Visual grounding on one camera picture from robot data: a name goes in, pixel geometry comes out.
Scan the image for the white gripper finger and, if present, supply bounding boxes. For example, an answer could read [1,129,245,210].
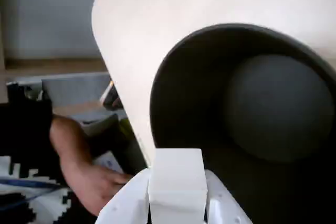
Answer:
[94,168,152,224]
[203,169,255,224]

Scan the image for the white cube block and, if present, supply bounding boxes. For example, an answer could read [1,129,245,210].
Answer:
[146,147,210,224]

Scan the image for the person forearm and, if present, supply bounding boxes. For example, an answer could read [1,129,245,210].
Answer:
[49,115,95,180]

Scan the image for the black round pot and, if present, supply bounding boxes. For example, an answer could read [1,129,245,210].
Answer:
[149,23,336,224]

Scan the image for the person hand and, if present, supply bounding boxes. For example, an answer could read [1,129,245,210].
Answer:
[69,165,133,217]

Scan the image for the small white packet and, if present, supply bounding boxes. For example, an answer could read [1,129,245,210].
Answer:
[93,150,125,175]

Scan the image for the white cardboard box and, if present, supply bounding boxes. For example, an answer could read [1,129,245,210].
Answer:
[80,113,119,141]

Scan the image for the black white patterned fabric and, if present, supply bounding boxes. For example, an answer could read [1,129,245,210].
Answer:
[0,155,77,224]

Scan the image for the grey storage box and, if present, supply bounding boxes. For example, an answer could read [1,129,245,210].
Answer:
[41,73,116,109]

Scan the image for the person dark clothes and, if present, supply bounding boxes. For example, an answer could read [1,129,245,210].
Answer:
[0,98,57,162]

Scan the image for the blue cable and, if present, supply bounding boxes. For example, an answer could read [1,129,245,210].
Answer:
[0,178,62,202]

